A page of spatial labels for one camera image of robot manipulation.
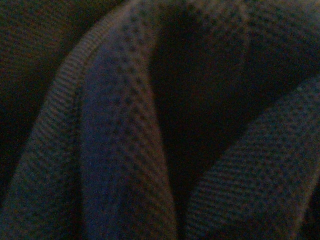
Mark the dark navy clothing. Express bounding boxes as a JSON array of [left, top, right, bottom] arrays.
[[0, 0, 320, 240]]

